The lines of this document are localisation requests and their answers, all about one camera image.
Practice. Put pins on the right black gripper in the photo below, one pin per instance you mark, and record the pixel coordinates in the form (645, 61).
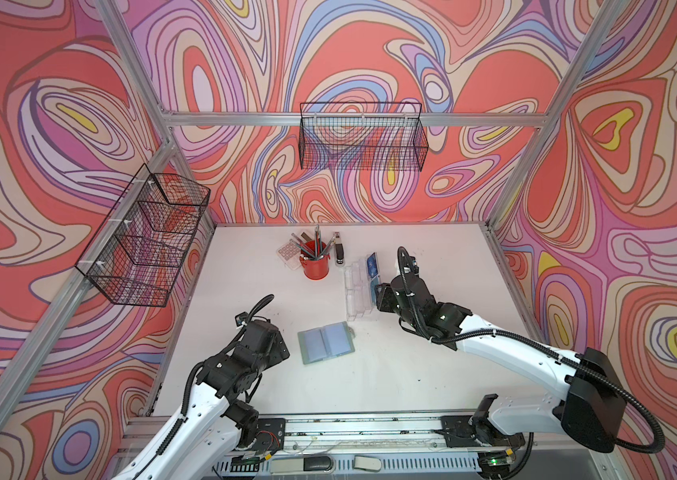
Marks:
(385, 297)

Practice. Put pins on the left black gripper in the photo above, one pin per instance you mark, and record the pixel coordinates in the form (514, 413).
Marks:
(278, 350)

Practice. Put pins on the clear acrylic card holder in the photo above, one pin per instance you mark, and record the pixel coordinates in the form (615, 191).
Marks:
(359, 300)

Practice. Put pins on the mint green card wallet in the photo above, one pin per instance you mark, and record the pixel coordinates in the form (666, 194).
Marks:
(326, 343)

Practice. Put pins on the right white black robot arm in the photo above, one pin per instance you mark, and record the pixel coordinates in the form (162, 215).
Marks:
(584, 398)

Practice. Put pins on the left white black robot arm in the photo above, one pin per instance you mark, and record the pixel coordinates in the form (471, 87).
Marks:
(215, 416)

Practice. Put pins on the blue VIP card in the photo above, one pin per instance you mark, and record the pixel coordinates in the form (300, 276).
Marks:
(372, 266)

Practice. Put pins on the pink calculator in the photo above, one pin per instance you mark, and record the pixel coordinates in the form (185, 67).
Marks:
(290, 254)

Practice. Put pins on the red pen cup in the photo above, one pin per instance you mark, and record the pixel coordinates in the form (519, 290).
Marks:
(315, 269)

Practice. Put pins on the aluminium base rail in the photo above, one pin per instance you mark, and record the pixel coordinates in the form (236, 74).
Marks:
(417, 444)

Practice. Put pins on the left black wire basket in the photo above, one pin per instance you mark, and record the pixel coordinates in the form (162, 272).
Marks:
(154, 223)

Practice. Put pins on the black wire basket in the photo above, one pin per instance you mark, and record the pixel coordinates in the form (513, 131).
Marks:
(362, 135)
(154, 223)

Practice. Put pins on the back black wire basket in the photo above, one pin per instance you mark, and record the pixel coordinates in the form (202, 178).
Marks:
(362, 135)

